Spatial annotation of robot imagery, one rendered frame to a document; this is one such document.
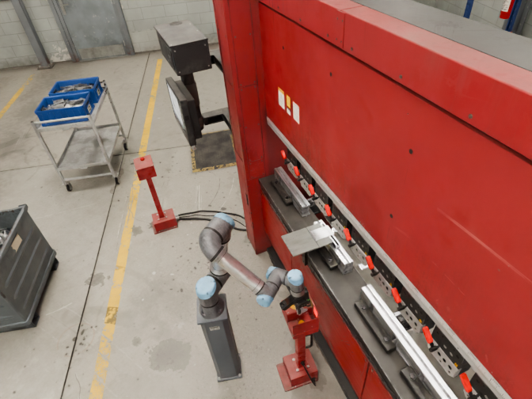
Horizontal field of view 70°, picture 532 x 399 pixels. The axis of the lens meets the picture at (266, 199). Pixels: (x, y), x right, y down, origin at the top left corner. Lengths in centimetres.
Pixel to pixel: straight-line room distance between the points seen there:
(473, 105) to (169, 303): 284
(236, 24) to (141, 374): 248
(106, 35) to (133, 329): 671
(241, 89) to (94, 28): 659
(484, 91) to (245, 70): 173
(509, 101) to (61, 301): 356
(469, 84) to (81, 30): 838
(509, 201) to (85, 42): 858
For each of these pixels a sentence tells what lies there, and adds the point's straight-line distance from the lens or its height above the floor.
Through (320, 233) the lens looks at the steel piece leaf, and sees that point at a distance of 236.
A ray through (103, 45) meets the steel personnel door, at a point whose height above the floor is 25.
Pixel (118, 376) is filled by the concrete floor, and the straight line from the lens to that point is 323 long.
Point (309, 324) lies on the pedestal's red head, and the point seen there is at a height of 77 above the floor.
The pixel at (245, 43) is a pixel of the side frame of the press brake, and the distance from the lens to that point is 250.
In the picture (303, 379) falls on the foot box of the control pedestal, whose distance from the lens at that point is 288.
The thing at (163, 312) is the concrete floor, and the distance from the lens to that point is 339.
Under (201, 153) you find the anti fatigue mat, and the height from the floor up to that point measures 1.
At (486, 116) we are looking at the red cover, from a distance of 111.
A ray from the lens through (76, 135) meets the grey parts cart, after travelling 547.
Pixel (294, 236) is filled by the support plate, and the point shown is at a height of 100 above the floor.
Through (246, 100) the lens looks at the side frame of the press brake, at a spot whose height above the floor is 155.
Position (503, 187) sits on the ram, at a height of 204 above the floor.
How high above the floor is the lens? 270
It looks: 41 degrees down
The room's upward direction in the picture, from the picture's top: 5 degrees counter-clockwise
